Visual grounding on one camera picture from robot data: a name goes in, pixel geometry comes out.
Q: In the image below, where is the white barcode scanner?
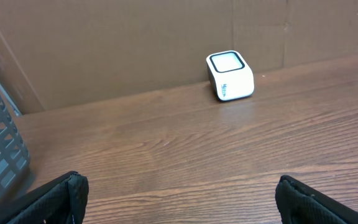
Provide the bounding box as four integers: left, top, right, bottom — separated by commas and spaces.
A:
206, 50, 255, 101

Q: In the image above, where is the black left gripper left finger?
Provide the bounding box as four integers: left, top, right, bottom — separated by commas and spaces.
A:
0, 171, 89, 224

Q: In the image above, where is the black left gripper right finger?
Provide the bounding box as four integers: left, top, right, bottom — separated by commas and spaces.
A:
275, 175, 358, 224

